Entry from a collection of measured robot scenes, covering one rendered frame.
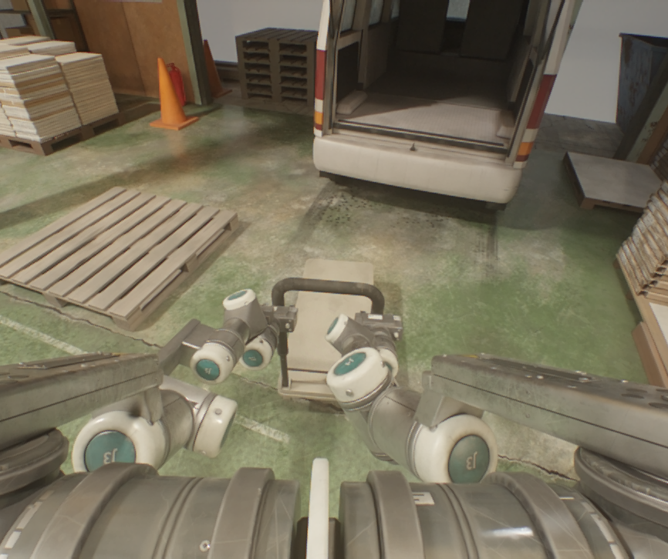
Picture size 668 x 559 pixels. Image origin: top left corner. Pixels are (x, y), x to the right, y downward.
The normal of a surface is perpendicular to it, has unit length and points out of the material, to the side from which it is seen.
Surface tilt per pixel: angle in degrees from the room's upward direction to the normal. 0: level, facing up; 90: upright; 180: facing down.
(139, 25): 90
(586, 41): 90
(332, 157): 88
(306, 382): 0
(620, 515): 78
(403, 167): 87
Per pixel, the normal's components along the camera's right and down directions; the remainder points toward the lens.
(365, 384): 0.20, 0.07
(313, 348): 0.03, -0.76
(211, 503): 0.04, -0.99
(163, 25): -0.33, 0.61
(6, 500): 0.96, 0.00
